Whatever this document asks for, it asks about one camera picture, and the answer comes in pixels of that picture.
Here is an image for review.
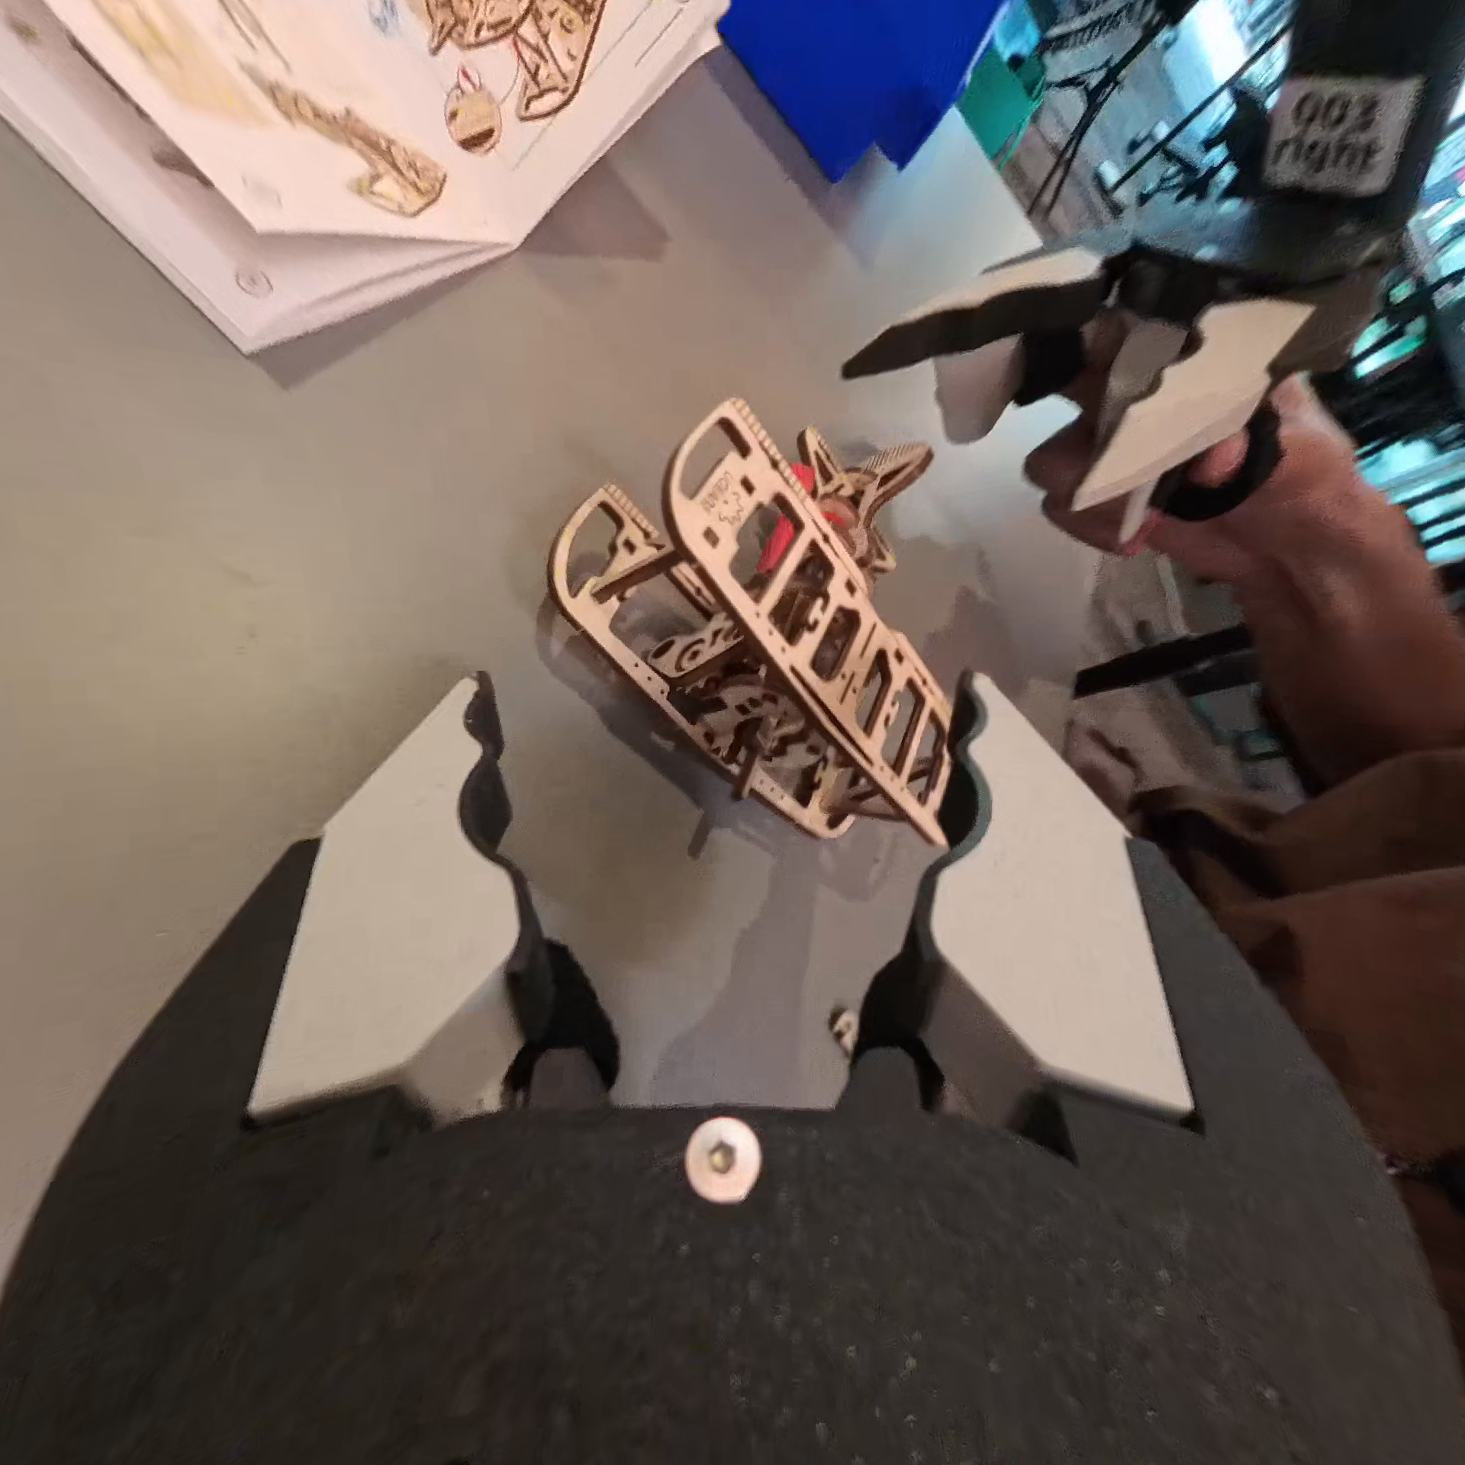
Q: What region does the person's right hand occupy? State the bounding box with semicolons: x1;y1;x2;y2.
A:
1021;374;1416;690

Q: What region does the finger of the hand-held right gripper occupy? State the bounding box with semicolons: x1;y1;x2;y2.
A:
1068;298;1320;547
838;247;1114;448

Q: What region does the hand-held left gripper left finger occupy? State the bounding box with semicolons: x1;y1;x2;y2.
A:
244;671;556;1128

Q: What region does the person's right forearm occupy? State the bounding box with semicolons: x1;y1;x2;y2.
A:
1143;537;1465;1180

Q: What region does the blue plastic bin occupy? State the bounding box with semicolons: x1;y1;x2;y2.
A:
714;0;1011;186

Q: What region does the wooden model airplane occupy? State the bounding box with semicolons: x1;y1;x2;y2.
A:
544;392;959;851

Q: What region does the grey desk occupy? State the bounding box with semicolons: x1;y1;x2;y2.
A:
0;45;1145;1260

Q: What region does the illustrated instruction booklet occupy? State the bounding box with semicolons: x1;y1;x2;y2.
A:
0;0;748;359

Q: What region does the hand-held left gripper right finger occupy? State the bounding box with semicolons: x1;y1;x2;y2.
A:
898;671;1199;1131

